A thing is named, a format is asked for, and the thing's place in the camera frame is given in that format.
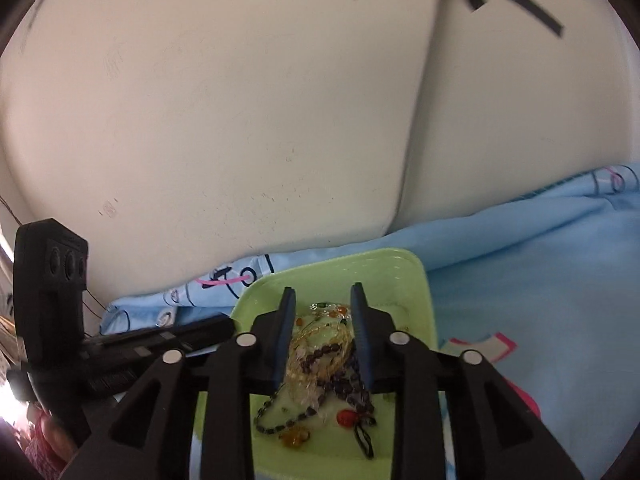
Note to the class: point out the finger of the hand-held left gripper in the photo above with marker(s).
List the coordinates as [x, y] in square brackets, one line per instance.
[205, 330]

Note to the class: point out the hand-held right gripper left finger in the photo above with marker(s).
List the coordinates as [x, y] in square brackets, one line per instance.
[282, 340]

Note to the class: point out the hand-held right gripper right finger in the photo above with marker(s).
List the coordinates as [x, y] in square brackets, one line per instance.
[361, 340]

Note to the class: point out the green plastic basket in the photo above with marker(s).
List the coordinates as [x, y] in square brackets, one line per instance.
[400, 290]

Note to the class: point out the person's left forearm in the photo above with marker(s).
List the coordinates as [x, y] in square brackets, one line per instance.
[37, 452]

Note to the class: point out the person's left hand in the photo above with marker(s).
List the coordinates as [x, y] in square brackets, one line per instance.
[57, 440]

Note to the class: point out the blue cartoon pig blanket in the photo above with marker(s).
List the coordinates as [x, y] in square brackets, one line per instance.
[525, 285]

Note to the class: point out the clear wall sticker hook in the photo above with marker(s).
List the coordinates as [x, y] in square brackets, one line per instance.
[107, 208]

